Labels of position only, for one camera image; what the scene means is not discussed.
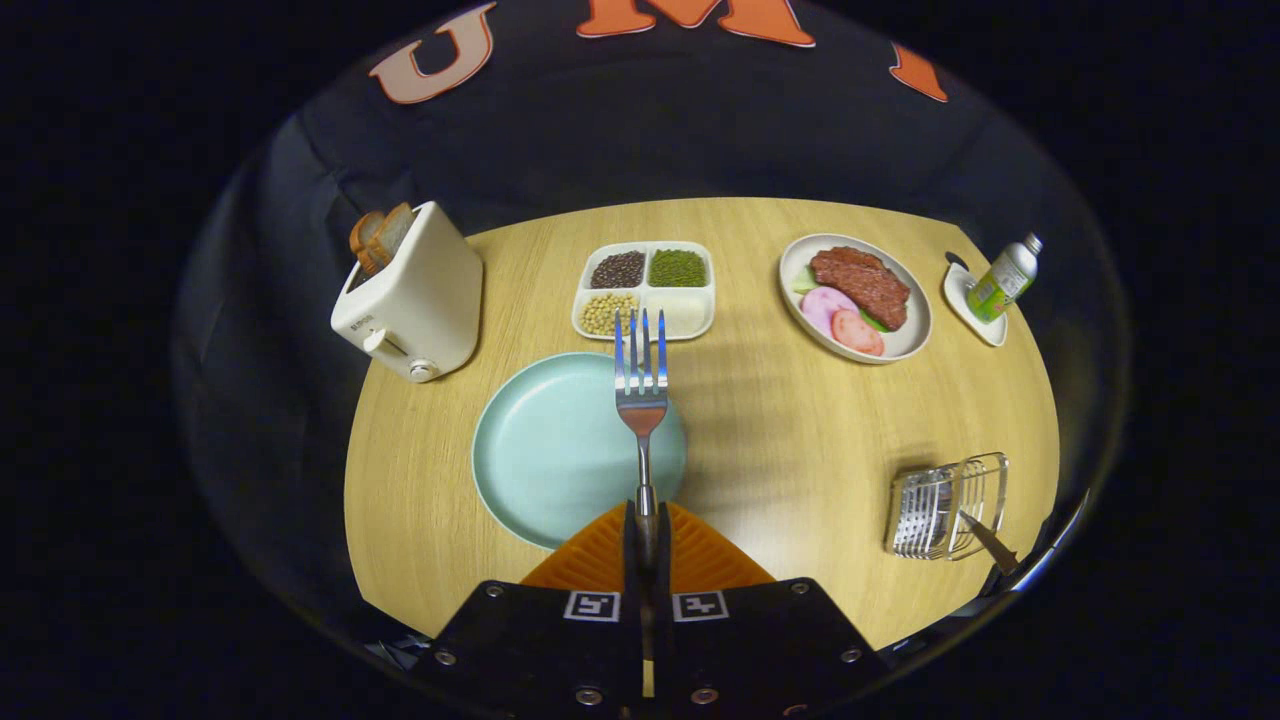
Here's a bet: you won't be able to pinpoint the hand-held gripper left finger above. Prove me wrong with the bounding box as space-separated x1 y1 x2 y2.
420 500 646 720

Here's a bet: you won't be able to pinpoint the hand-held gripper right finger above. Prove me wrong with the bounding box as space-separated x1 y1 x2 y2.
655 500 886 720

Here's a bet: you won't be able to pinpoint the metal fork with wooden handle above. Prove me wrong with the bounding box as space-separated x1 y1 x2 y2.
612 308 670 571

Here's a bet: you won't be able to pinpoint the metal spoon with wooden handle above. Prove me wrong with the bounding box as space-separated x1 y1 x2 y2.
958 508 1021 576

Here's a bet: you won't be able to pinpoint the light blue plate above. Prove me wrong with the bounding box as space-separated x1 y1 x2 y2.
471 351 689 550

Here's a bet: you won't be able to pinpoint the white divided tray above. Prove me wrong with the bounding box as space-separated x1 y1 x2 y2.
571 241 717 343

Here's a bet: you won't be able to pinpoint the yellow soybeans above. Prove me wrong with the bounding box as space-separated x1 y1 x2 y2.
581 292 641 337

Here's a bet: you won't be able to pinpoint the perforated metal basket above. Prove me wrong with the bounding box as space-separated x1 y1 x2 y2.
884 452 1011 562

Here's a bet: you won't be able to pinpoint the dark red beans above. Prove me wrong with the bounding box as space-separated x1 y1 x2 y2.
589 250 646 290

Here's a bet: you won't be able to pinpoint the green beans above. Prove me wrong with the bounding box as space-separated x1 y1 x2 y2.
648 249 707 289

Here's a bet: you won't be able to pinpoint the reddish ham slice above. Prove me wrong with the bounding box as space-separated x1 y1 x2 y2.
830 308 886 358

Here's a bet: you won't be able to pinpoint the pale pink ham slice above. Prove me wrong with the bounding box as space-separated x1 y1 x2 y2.
800 286 861 338

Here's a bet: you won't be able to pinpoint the green lettuce leaf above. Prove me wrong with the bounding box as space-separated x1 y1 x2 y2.
792 265 893 333

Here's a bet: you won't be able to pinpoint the beige plate with meat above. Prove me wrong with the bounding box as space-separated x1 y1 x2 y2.
778 233 934 365

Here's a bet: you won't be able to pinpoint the white toaster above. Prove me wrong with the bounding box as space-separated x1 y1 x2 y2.
330 201 485 384

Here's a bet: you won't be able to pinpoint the brown meat slab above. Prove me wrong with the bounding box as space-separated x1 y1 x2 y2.
808 246 912 332

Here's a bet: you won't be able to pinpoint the white square saucer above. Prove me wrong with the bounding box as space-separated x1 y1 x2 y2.
942 252 1009 348

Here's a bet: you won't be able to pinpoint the toasted bread slice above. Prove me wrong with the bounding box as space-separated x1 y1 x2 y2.
365 202 416 271
349 210 388 276

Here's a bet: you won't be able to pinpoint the silver and green bottle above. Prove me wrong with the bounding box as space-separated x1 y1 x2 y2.
966 232 1044 324

